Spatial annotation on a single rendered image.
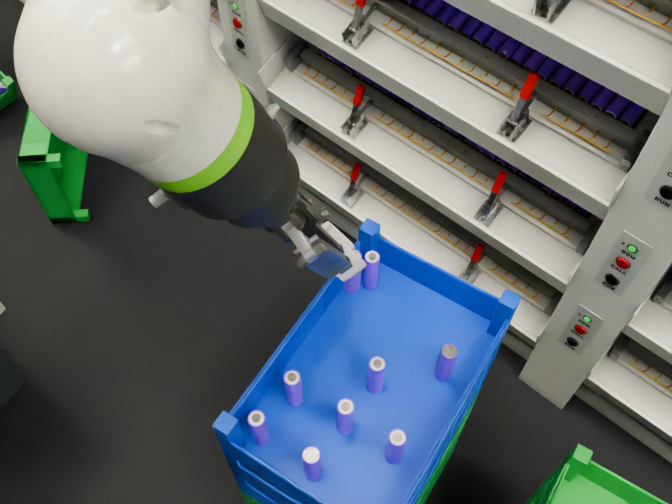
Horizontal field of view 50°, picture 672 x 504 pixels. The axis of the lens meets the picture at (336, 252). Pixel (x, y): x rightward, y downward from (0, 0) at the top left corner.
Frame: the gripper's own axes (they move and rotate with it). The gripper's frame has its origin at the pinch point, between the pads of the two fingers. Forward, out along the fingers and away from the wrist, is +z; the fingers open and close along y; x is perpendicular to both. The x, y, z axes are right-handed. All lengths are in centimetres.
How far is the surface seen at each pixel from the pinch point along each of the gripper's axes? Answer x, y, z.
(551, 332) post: 15, 5, 55
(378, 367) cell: -4.1, 9.2, 9.3
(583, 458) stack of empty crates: 7.5, 25.6, 30.9
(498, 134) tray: 23.2, -12.2, 22.7
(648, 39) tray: 38.5, -2.5, 7.3
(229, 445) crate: -20.6, 8.8, 4.0
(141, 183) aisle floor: -36, -72, 55
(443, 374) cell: 0.6, 11.9, 16.0
